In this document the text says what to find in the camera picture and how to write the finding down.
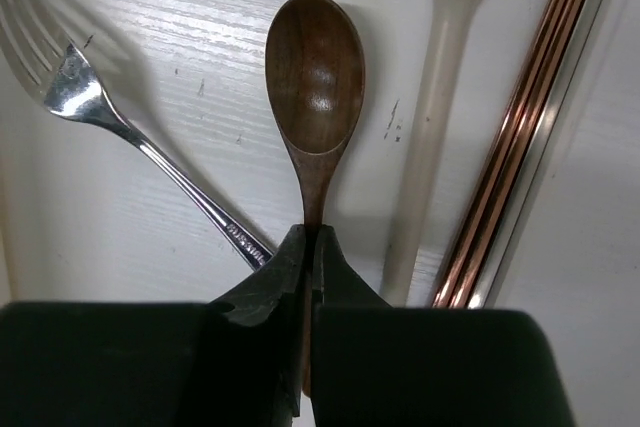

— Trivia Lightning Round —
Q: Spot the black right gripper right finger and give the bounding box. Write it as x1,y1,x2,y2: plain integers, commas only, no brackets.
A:
311,226,394,426

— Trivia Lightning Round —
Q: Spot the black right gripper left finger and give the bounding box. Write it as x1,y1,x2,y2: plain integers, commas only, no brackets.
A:
197,225,306,426

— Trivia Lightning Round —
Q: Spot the dark wooden spoon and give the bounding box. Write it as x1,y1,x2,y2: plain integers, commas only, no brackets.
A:
265,0,366,396

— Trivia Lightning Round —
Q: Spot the large silver fork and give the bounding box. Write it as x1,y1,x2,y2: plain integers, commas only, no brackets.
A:
1,0,273,270

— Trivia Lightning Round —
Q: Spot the copper chopstick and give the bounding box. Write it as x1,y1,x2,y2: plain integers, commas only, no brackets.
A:
431,0,585,308
468,0,602,308

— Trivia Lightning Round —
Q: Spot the white plastic spoon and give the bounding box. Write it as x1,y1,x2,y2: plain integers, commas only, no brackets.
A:
381,0,482,307

